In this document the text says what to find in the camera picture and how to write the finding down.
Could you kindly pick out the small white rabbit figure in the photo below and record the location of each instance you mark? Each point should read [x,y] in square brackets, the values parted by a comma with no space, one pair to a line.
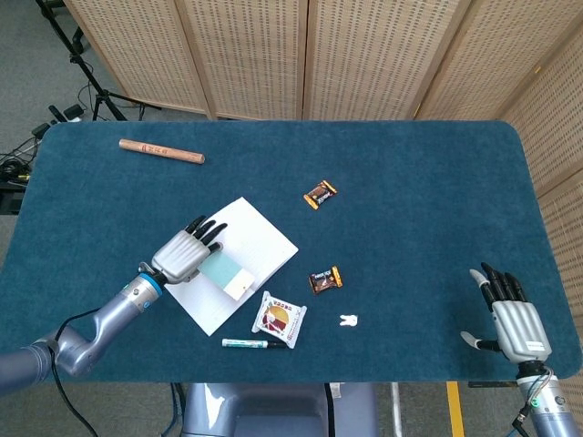
[349,320]

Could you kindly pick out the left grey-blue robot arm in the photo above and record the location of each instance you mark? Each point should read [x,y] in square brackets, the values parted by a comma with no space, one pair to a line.
[114,309]

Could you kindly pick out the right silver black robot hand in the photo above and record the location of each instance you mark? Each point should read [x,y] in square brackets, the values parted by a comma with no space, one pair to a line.
[521,328]

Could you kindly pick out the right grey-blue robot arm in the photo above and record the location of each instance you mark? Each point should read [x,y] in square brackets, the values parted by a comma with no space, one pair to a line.
[551,405]

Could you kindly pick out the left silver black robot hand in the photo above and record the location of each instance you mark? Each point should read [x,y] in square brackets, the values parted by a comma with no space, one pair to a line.
[180,255]

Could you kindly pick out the brown wooden stick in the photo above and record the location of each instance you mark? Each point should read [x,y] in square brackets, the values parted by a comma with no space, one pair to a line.
[159,151]

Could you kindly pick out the blue carpet table cover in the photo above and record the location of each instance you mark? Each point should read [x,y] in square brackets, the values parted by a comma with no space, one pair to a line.
[410,227]

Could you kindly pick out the black tripod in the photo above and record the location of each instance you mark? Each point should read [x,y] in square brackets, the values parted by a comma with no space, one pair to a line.
[99,98]

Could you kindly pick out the yellow floor tape strip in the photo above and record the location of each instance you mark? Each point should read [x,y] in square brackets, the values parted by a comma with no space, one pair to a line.
[455,409]

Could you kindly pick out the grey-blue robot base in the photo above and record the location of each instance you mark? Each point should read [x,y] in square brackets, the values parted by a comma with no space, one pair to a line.
[273,409]

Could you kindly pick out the white snack packet burger print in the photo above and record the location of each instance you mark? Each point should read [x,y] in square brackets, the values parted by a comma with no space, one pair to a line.
[278,318]

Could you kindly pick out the green white whiteboard marker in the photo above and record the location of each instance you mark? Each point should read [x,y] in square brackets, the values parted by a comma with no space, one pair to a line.
[246,343]

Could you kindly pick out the small brown orange candy packet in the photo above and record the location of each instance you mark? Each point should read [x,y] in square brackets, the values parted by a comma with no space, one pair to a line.
[320,195]

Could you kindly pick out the wicker folding screen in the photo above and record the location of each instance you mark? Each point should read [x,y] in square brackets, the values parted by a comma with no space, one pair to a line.
[364,54]

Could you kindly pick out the black power adapter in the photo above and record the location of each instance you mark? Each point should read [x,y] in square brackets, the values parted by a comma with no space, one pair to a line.
[73,111]

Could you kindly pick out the brown orange Nescafe candy packet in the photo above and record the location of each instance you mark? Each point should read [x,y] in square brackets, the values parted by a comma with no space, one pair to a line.
[325,280]

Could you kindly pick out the light green bookmark with tassel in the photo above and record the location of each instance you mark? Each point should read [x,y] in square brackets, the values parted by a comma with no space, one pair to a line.
[223,273]

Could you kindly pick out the open white lined notebook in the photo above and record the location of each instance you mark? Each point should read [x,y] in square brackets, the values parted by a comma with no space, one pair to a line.
[259,236]

